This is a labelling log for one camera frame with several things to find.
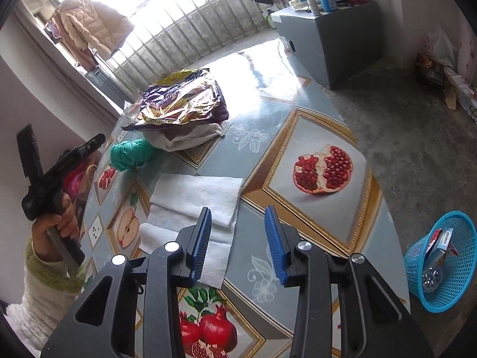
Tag grey cabinet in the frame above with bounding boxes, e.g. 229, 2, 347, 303
270, 2, 384, 90

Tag blue white carton box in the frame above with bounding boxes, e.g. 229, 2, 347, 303
432, 227, 455, 265

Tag fruit print tablecloth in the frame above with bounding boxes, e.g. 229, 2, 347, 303
80, 39, 384, 358

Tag person's left forearm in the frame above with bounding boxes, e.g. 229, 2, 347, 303
5, 239, 90, 351

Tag beige padded jacket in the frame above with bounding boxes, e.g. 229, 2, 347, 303
56, 0, 135, 71

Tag dark packaged item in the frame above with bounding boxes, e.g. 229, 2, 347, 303
415, 54, 448, 86

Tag white paper towel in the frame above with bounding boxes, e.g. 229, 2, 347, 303
139, 173, 244, 289

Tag beige cloth pouch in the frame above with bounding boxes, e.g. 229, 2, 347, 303
143, 121, 226, 152

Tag purple foil snack bag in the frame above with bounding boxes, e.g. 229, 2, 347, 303
122, 68, 230, 132

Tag green plastic bag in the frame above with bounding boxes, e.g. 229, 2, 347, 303
110, 139, 156, 173

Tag person's left hand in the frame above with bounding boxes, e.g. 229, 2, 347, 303
32, 191, 80, 259

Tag blue plastic basket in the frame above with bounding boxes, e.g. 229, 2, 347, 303
403, 211, 477, 314

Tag red gift bag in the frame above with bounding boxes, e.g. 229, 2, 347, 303
61, 151, 99, 213

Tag white plastic bag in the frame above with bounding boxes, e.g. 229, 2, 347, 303
425, 26, 457, 70

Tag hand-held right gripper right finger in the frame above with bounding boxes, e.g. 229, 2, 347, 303
264, 206, 435, 358

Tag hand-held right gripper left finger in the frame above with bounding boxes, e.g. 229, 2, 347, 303
40, 207, 213, 358

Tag green white container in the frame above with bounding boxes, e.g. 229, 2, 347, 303
263, 7, 279, 30

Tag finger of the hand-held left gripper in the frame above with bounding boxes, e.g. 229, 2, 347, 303
75, 133, 106, 159

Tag metal balcony railing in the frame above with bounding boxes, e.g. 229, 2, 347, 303
84, 0, 284, 94

